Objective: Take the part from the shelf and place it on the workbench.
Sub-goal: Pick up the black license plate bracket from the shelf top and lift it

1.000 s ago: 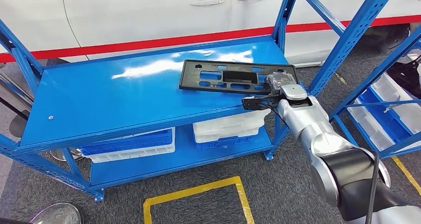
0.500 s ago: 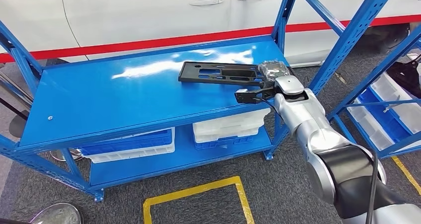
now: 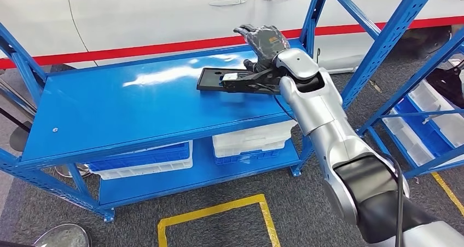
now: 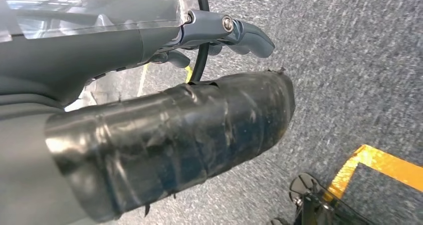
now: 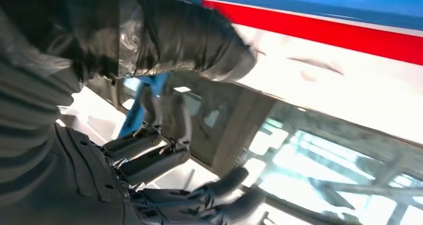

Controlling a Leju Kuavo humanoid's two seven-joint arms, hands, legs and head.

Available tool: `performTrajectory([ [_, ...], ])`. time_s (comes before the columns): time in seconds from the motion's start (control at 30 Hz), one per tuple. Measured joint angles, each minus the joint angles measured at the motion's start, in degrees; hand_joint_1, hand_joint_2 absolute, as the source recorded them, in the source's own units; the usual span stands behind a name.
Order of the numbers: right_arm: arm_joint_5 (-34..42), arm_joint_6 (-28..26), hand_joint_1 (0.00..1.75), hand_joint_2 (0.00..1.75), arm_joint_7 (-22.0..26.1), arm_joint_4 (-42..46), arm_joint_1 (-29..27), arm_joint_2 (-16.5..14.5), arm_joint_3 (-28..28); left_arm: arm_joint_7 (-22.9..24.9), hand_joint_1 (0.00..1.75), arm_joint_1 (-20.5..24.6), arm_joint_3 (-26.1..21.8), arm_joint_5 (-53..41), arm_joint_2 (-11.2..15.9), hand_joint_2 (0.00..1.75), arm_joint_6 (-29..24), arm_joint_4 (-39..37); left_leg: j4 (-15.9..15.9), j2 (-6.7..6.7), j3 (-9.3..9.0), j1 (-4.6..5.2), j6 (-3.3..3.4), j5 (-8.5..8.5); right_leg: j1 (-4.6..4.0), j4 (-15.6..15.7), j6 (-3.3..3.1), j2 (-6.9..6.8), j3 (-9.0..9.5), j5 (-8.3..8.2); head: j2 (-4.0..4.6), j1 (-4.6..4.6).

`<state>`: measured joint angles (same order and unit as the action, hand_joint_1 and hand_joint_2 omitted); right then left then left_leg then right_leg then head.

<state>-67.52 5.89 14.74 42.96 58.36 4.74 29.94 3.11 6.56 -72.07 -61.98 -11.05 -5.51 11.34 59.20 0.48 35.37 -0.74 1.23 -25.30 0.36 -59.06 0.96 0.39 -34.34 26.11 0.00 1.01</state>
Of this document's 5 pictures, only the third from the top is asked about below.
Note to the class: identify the white plastic bin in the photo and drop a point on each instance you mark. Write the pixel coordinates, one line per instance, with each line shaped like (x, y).
(446, 125)
(145, 172)
(246, 140)
(406, 140)

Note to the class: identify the yellow floor tape square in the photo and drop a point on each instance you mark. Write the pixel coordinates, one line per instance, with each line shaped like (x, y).
(449, 194)
(217, 207)

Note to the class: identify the black plastic plate frame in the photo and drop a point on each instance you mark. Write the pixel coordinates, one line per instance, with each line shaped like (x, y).
(210, 80)

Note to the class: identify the white car with red stripe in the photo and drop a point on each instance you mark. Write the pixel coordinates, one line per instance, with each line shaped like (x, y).
(145, 20)

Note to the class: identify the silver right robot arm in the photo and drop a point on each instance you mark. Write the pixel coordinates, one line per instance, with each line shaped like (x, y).
(326, 129)

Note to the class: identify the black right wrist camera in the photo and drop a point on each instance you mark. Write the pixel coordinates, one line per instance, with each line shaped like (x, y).
(253, 84)

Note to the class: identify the black bulky object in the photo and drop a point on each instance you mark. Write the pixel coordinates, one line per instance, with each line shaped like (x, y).
(446, 85)

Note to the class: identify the dark stanchion post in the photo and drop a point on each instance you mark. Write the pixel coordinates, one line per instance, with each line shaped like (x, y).
(20, 142)

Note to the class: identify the chrome stanchion post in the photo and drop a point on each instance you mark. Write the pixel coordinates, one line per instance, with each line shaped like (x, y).
(61, 236)
(62, 171)

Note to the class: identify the blue metal shelf rack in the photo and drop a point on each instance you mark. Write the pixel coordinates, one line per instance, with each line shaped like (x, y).
(108, 111)
(409, 80)

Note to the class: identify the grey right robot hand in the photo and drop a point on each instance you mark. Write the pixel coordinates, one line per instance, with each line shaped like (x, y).
(266, 42)

